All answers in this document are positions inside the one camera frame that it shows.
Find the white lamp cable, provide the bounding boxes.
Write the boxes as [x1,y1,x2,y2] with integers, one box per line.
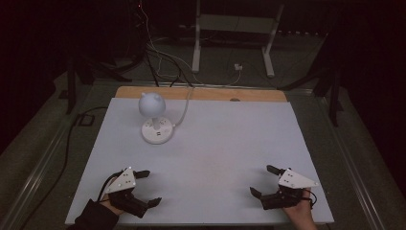
[171,68,243,128]

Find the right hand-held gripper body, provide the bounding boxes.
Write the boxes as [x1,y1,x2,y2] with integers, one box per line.
[259,167,320,211]

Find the black cable bundle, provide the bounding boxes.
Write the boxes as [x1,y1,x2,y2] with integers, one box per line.
[144,44,193,88]

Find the white round-headed desk lamp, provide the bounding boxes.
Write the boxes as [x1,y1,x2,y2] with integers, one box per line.
[137,91,175,146]

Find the thin white hanging cable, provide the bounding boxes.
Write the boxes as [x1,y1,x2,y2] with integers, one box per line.
[139,3,180,80]

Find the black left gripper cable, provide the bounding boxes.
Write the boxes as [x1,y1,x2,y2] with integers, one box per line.
[97,172,124,203]

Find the black square floor box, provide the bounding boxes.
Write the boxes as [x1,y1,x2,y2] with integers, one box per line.
[78,113,96,127]

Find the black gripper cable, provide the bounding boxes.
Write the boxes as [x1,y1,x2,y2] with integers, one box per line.
[97,172,124,203]
[303,189,318,210]

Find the black tripod stand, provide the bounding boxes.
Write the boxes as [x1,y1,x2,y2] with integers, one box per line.
[64,55,133,115]
[277,61,346,128]

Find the white metal stand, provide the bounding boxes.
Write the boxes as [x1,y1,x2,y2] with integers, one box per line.
[191,0,286,79]

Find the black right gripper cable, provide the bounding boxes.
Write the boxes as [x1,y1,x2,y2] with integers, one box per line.
[303,189,318,210]

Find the white table mat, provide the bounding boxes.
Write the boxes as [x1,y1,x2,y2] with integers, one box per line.
[64,97,335,226]

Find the person's left hand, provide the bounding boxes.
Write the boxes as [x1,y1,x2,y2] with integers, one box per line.
[99,177,126,217]

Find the metal frame rail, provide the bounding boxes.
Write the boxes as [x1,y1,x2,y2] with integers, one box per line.
[319,94,390,230]
[0,115,80,230]

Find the long black floor cable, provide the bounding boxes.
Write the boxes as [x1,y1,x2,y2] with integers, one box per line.
[18,105,109,230]

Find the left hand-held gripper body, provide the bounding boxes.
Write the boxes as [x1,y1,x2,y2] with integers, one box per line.
[104,166,150,219]

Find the person's right hand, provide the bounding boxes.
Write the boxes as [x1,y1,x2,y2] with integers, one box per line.
[282,188,318,230]

